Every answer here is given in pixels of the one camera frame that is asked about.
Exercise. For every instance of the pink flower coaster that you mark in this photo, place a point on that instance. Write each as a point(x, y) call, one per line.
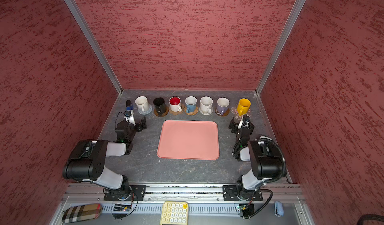
point(236, 114)

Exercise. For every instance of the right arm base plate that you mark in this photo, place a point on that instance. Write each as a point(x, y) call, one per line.
point(235, 193)

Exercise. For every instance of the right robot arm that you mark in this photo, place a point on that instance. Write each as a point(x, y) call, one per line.
point(268, 163)

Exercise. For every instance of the cream lace round coaster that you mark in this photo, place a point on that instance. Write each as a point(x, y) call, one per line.
point(206, 113)

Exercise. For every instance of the aluminium front rail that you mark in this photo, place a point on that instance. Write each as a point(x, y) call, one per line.
point(191, 193)

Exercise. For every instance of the plaid glasses case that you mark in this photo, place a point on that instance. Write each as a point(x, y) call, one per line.
point(82, 213)

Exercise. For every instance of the red interior white mug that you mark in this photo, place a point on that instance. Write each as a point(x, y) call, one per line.
point(175, 104)

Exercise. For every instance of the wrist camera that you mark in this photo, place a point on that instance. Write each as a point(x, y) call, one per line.
point(129, 116)
point(246, 123)

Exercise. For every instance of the grey round coaster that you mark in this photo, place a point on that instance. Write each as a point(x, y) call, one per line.
point(145, 112)

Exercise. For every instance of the light blue small device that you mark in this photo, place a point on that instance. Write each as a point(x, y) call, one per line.
point(279, 209)

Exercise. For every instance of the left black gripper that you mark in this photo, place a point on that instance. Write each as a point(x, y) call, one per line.
point(138, 125)

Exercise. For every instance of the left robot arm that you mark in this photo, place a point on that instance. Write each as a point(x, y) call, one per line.
point(86, 162)

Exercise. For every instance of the yellow calculator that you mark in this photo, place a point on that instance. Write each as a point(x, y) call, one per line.
point(174, 213)

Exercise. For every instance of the light blue patterned mug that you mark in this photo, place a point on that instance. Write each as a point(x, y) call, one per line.
point(191, 104)

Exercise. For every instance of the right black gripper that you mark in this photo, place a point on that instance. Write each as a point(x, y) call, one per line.
point(235, 125)

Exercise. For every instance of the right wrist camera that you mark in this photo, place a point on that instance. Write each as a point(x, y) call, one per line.
point(246, 123)

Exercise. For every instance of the brown paw print coaster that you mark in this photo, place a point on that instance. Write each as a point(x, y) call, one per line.
point(178, 113)

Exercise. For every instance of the glossy amber round coaster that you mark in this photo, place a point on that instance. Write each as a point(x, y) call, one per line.
point(222, 115)

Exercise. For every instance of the woven tan round coaster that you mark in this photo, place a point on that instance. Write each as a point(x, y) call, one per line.
point(191, 113)

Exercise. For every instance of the black mug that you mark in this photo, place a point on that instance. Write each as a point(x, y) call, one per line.
point(160, 105)

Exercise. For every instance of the blue lighter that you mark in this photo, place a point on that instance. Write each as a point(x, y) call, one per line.
point(129, 105)

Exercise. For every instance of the white mug purple handle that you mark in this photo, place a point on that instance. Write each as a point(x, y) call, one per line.
point(222, 105)

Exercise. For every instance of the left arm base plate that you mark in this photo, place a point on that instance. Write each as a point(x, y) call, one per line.
point(133, 192)

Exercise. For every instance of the yellow mug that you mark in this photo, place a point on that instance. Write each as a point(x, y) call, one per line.
point(243, 107)

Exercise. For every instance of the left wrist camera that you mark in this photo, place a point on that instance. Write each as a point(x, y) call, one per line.
point(129, 116)

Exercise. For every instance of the dark brown round coaster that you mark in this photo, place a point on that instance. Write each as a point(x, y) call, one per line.
point(163, 114)

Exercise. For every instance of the pink plastic tray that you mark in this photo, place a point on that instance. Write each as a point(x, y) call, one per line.
point(189, 140)

